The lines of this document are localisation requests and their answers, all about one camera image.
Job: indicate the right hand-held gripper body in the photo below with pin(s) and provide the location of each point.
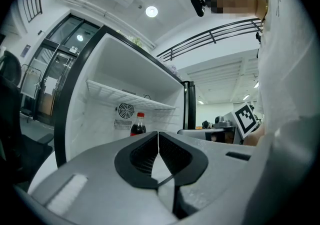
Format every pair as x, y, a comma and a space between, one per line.
246, 120

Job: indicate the round ceiling light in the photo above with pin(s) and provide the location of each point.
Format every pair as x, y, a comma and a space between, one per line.
151, 11

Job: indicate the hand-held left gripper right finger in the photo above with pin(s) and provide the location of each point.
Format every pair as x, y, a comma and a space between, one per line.
215, 169

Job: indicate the black office chair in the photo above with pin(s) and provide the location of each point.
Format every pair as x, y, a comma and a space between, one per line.
12, 119

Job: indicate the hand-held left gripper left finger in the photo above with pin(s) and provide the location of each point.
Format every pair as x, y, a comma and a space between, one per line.
100, 169

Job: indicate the person's grey sweatshirt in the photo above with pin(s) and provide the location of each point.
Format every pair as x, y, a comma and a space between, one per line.
285, 81

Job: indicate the black mini fridge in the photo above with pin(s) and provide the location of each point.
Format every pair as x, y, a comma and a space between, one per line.
100, 109

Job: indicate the black head camera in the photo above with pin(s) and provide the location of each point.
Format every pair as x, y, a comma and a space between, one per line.
198, 5

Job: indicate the black-framed glass door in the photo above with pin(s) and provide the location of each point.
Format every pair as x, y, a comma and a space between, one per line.
57, 64

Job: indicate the cola bottle with red cap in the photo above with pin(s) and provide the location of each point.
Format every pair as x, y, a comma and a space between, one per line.
138, 126

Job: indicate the black railing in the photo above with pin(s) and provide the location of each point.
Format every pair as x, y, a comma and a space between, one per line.
210, 35

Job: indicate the purple flower bouquet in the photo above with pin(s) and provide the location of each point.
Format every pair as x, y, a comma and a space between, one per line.
173, 69

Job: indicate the white flower bouquet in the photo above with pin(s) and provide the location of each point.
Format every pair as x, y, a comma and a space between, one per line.
137, 41

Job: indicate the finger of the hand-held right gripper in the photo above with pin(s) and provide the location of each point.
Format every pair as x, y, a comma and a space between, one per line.
192, 131

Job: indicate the person's right forearm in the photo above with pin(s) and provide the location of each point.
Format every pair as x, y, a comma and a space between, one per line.
252, 139

